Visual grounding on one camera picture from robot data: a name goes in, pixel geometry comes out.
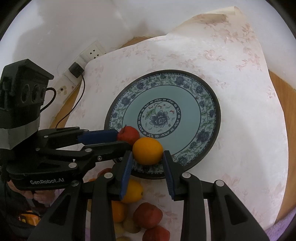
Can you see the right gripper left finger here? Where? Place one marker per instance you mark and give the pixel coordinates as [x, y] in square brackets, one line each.
[66, 218]

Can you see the white wall socket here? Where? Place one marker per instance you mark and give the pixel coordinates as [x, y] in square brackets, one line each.
[94, 51]

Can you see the small orange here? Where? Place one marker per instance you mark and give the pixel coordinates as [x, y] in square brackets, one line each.
[89, 204]

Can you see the black camera module on gripper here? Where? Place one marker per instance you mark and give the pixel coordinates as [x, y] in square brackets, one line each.
[23, 89]

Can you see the person left hand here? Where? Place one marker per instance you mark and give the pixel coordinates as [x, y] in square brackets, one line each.
[43, 197]

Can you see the white coax wall plate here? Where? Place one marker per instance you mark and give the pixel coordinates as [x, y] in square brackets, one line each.
[66, 85]

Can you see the small green yellow fruit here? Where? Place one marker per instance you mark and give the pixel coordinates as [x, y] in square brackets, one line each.
[130, 226]
[123, 238]
[119, 230]

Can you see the blue floral ceramic plate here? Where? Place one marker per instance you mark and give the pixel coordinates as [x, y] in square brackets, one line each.
[177, 108]

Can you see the purple fluffy towel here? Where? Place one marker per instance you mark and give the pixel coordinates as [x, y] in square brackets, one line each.
[280, 230]

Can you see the small red apple with stem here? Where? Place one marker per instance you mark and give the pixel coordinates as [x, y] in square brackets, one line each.
[128, 134]

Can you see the large yellow orange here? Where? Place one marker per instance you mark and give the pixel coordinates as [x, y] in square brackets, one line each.
[147, 151]

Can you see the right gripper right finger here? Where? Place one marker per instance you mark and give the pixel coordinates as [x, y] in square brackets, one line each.
[210, 209]

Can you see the black power adapter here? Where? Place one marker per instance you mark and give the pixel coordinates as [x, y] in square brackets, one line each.
[76, 70]

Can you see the large orange pile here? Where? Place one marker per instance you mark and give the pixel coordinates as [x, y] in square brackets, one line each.
[134, 192]

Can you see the white floral table cover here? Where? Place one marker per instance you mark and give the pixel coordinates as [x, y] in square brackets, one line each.
[209, 71]

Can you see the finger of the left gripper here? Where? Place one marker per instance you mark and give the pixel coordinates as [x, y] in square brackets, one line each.
[63, 137]
[104, 150]

